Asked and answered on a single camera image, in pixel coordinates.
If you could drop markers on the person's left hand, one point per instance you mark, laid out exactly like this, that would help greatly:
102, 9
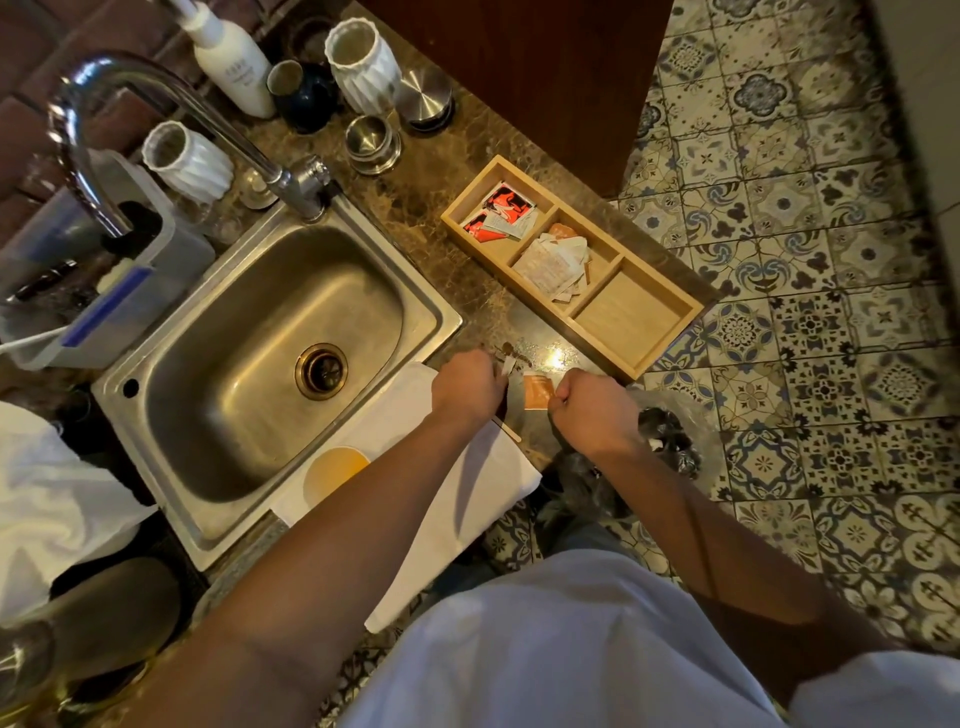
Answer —
466, 388

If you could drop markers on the person's right hand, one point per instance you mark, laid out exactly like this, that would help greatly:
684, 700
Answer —
598, 414

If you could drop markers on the person's right fingers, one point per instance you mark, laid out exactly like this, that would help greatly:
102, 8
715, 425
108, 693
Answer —
561, 390

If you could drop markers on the person's left fingers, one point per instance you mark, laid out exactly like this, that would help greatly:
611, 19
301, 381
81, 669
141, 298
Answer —
498, 369

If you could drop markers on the orange sachet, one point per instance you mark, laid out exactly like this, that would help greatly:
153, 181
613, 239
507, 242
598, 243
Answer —
538, 391

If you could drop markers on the person's left forearm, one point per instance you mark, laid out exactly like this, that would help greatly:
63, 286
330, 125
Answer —
322, 570

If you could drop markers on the person's right forearm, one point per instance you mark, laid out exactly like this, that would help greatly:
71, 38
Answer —
720, 555

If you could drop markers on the black bin bag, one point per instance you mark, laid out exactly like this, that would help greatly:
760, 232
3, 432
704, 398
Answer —
664, 439

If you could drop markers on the pile of beige sachets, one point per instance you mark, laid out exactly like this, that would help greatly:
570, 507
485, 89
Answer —
555, 262

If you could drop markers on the wooden three-compartment tray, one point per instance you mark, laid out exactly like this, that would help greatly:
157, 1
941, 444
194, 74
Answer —
574, 262

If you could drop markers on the white cloth towel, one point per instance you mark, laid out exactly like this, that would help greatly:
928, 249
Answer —
420, 480

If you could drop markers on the pile of red sachets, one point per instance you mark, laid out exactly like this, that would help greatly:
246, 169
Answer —
501, 214

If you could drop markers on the paper cup with orange liquid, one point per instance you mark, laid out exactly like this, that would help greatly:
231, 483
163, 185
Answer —
335, 472

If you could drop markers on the stainless steel sink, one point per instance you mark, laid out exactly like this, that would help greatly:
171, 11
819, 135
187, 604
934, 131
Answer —
277, 352

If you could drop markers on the small steel cup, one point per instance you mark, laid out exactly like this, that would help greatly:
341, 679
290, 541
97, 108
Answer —
371, 142

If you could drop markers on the person's white shirt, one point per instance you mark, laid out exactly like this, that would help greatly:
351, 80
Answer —
600, 652

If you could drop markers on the round steel lid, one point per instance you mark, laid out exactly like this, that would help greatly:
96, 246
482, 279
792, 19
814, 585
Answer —
424, 99

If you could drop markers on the dark wooden cabinet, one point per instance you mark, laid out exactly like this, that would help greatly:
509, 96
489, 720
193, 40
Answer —
525, 75

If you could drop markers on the clear drinking glass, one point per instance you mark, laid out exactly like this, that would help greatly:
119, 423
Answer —
255, 191

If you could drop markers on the white ribbed ceramic cup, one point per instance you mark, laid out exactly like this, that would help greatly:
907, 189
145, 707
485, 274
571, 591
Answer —
364, 64
187, 159

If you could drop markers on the dark blue mug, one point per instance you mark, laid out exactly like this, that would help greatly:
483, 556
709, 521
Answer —
304, 96

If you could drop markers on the white pump bottle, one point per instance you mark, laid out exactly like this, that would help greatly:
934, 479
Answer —
229, 60

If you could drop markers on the clear plastic container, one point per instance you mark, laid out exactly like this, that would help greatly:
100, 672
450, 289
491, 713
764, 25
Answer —
97, 262

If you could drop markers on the chrome faucet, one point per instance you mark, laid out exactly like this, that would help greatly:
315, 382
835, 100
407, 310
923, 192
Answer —
150, 97

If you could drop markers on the crumpled white cloth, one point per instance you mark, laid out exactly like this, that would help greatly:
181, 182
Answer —
52, 510

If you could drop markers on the metal kettle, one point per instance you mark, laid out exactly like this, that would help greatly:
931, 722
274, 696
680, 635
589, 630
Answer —
82, 637

